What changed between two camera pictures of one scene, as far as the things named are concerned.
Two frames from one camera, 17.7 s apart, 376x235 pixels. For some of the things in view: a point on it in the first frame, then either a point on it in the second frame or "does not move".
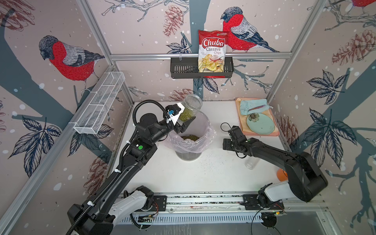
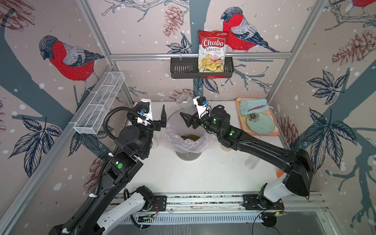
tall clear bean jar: [251, 162] does not move
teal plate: [260, 123] does not move
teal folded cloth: [253, 106] does not move
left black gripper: [182, 128] to [157, 124]
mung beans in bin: [191, 136] does not move
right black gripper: [225, 142] to [196, 119]
